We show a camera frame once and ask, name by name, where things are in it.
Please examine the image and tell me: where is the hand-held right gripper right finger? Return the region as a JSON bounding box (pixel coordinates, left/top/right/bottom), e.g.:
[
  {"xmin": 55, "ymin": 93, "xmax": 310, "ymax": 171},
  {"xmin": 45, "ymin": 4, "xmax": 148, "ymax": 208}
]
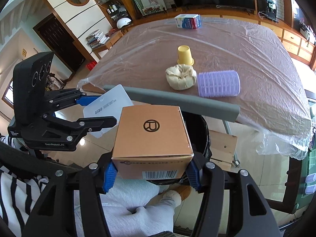
[{"xmin": 186, "ymin": 152, "xmax": 282, "ymax": 237}]

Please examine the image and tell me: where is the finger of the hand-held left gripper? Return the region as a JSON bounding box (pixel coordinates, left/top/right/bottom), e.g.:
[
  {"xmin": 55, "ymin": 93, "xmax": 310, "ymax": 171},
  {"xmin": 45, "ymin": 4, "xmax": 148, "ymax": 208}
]
[
  {"xmin": 42, "ymin": 114, "xmax": 117, "ymax": 141},
  {"xmin": 43, "ymin": 87, "xmax": 105, "ymax": 115}
]

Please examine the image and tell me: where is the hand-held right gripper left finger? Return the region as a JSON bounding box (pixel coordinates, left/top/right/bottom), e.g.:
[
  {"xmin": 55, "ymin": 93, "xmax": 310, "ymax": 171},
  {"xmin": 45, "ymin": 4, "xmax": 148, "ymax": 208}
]
[{"xmin": 22, "ymin": 153, "xmax": 119, "ymax": 237}]

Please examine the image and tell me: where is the white plastic packet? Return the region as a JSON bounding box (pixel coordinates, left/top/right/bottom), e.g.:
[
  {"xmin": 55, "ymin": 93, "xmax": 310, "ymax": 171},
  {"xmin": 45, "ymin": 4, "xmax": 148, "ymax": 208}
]
[{"xmin": 83, "ymin": 84, "xmax": 134, "ymax": 139}]

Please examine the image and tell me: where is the black trash bin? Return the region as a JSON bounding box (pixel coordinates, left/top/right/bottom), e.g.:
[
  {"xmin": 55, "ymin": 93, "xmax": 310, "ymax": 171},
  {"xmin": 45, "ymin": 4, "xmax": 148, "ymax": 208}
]
[{"xmin": 146, "ymin": 111, "xmax": 211, "ymax": 185}]

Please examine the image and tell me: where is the brown cardboard box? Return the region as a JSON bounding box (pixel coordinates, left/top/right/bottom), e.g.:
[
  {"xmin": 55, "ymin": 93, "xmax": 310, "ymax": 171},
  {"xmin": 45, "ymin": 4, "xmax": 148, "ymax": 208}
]
[{"xmin": 112, "ymin": 105, "xmax": 194, "ymax": 180}]

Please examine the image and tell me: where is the brown slipper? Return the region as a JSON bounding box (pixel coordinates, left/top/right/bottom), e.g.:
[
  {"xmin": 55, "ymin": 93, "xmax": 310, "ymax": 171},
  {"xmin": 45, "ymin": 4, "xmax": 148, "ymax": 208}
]
[{"xmin": 163, "ymin": 185, "xmax": 192, "ymax": 204}]

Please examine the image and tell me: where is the person's grey trouser leg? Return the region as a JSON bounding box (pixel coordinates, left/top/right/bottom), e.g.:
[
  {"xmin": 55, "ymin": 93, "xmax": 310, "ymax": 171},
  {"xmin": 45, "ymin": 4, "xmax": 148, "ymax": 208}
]
[{"xmin": 74, "ymin": 178, "xmax": 177, "ymax": 237}]

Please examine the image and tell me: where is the stack of books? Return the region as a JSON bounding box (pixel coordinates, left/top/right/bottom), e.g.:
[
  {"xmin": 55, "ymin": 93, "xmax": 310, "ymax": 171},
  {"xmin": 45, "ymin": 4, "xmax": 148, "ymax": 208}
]
[{"xmin": 86, "ymin": 29, "xmax": 110, "ymax": 50}]

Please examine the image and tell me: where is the dark wooden door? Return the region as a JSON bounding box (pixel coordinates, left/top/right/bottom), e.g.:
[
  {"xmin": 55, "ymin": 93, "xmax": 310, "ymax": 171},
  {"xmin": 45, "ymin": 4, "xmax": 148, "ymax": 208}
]
[{"xmin": 33, "ymin": 13, "xmax": 87, "ymax": 81}]

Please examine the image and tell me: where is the small wooden side table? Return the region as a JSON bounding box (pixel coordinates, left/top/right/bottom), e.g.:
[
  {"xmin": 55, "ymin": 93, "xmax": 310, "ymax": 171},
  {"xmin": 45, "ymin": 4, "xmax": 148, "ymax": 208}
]
[{"xmin": 92, "ymin": 30, "xmax": 124, "ymax": 60}]

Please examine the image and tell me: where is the grey foam edge guard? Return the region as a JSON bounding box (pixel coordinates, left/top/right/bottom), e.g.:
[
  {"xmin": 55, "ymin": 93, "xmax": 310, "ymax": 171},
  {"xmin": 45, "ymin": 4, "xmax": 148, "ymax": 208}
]
[{"xmin": 103, "ymin": 84, "xmax": 241, "ymax": 122}]

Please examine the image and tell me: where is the white helmet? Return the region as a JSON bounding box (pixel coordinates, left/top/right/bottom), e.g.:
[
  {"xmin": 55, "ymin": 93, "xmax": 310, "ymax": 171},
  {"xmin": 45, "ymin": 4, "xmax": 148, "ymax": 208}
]
[{"xmin": 116, "ymin": 18, "xmax": 132, "ymax": 29}]

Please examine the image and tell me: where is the beige cloth pouch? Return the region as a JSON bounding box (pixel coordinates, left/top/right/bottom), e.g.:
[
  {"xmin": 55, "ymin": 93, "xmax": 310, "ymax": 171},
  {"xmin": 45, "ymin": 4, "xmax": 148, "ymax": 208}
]
[{"xmin": 165, "ymin": 64, "xmax": 197, "ymax": 90}]

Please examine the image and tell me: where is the purple hair roller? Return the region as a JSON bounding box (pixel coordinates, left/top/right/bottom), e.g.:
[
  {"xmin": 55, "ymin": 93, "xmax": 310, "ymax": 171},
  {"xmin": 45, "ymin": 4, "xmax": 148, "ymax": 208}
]
[{"xmin": 197, "ymin": 70, "xmax": 241, "ymax": 97}]

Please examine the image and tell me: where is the person's striped shirt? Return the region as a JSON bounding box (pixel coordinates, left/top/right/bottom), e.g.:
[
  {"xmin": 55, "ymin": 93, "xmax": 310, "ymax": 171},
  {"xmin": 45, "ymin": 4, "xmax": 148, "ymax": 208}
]
[{"xmin": 0, "ymin": 133, "xmax": 50, "ymax": 228}]

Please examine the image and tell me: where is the wooden display shelf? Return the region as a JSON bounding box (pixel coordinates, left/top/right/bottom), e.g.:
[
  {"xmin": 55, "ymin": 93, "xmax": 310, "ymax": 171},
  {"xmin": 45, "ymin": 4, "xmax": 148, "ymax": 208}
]
[{"xmin": 81, "ymin": 0, "xmax": 139, "ymax": 27}]

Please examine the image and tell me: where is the yellow paper cup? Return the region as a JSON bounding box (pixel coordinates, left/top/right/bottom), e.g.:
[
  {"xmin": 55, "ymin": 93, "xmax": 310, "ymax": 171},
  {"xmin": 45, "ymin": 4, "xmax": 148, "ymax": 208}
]
[{"xmin": 177, "ymin": 45, "xmax": 195, "ymax": 66}]

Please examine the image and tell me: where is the red flower picture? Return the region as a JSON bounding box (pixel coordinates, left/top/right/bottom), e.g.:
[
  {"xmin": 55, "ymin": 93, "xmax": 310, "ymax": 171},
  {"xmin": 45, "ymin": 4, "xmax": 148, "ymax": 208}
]
[{"xmin": 142, "ymin": 5, "xmax": 166, "ymax": 16}]

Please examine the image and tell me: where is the glass top side table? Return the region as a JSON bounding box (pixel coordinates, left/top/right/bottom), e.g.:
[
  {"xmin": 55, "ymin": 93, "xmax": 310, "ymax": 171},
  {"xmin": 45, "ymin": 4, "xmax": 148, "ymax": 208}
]
[{"xmin": 281, "ymin": 99, "xmax": 316, "ymax": 218}]

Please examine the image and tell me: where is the blue and white carton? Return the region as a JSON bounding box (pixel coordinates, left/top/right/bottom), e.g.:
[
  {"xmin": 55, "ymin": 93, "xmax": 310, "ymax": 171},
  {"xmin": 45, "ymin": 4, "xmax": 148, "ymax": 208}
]
[{"xmin": 174, "ymin": 14, "xmax": 201, "ymax": 29}]

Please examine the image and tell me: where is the wooden television cabinet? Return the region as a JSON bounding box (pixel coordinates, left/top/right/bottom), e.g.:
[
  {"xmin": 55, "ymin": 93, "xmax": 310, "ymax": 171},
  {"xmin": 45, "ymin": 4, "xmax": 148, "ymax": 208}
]
[{"xmin": 259, "ymin": 17, "xmax": 316, "ymax": 70}]

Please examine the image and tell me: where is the grey bag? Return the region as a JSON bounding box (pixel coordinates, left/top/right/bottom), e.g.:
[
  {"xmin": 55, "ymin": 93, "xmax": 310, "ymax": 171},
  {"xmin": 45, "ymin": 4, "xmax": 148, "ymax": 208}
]
[{"xmin": 300, "ymin": 21, "xmax": 316, "ymax": 40}]

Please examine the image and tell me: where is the black box appliance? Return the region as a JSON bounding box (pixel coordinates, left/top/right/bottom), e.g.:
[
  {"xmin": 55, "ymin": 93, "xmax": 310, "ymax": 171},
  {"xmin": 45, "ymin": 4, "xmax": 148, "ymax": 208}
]
[{"xmin": 257, "ymin": 0, "xmax": 267, "ymax": 15}]

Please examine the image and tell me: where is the black coffee machine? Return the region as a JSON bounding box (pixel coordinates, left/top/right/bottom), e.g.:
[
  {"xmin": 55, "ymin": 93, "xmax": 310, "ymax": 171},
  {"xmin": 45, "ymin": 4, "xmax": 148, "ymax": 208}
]
[{"xmin": 265, "ymin": 0, "xmax": 278, "ymax": 20}]

